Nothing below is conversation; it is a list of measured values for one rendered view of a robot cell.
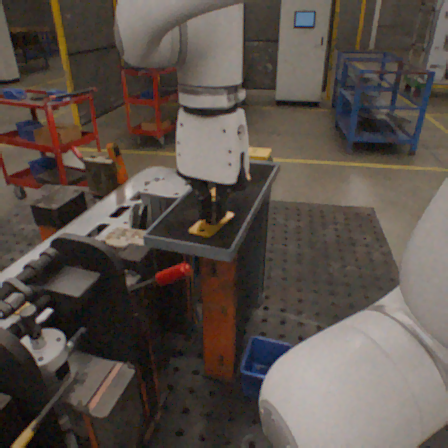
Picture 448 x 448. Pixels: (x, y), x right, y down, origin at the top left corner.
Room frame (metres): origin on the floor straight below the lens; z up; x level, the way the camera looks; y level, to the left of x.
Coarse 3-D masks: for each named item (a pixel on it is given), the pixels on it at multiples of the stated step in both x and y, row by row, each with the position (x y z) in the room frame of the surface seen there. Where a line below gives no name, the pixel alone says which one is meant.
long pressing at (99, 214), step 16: (144, 176) 1.10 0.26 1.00; (160, 176) 1.10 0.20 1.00; (176, 176) 1.10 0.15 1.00; (112, 192) 0.98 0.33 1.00; (128, 192) 0.98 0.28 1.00; (96, 208) 0.88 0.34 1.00; (112, 208) 0.88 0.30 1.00; (80, 224) 0.79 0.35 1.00; (96, 224) 0.79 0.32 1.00; (112, 224) 0.79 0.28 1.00; (128, 224) 0.79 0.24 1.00; (48, 240) 0.72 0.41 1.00; (32, 256) 0.65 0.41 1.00; (16, 272) 0.60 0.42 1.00; (32, 304) 0.50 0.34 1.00; (0, 320) 0.46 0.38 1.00; (48, 320) 0.47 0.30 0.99
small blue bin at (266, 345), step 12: (252, 336) 0.63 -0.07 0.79; (252, 348) 0.62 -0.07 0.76; (264, 348) 0.62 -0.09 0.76; (276, 348) 0.61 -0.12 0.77; (288, 348) 0.60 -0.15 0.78; (252, 360) 0.62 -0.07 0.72; (264, 360) 0.62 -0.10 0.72; (276, 360) 0.61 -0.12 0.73; (240, 372) 0.53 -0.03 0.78; (252, 372) 0.60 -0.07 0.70; (264, 372) 0.60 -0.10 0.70; (252, 384) 0.53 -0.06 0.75; (252, 396) 0.53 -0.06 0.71
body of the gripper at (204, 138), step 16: (192, 112) 0.48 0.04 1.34; (208, 112) 0.48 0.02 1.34; (224, 112) 0.48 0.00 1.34; (240, 112) 0.50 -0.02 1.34; (192, 128) 0.50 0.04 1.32; (208, 128) 0.48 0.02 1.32; (224, 128) 0.48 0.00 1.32; (240, 128) 0.50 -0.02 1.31; (176, 144) 0.52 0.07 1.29; (192, 144) 0.50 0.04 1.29; (208, 144) 0.49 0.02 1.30; (224, 144) 0.48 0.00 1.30; (240, 144) 0.48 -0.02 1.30; (192, 160) 0.50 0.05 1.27; (208, 160) 0.49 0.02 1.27; (224, 160) 0.48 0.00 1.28; (192, 176) 0.51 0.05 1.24; (208, 176) 0.49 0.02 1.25; (224, 176) 0.48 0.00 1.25
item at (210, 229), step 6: (210, 216) 0.52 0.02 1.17; (228, 216) 0.53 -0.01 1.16; (198, 222) 0.51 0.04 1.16; (204, 222) 0.51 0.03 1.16; (210, 222) 0.50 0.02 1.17; (222, 222) 0.51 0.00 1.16; (192, 228) 0.49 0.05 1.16; (198, 228) 0.49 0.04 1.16; (204, 228) 0.49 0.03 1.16; (210, 228) 0.49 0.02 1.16; (216, 228) 0.49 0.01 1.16; (198, 234) 0.47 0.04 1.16; (204, 234) 0.47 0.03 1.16; (210, 234) 0.47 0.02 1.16
